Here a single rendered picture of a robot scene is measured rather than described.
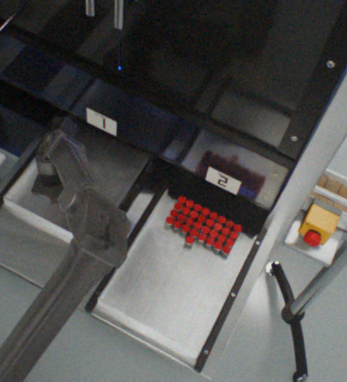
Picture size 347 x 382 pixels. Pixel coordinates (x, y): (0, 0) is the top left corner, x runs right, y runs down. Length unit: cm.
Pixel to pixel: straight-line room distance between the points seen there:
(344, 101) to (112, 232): 48
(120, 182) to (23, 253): 31
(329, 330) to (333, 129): 143
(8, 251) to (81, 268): 65
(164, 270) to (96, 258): 62
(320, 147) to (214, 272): 45
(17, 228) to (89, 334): 89
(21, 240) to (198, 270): 44
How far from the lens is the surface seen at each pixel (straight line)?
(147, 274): 144
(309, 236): 142
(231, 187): 143
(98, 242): 83
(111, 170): 157
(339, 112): 111
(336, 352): 245
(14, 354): 91
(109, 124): 147
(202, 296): 144
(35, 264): 146
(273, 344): 238
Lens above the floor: 222
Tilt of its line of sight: 59 degrees down
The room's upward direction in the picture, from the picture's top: 10 degrees clockwise
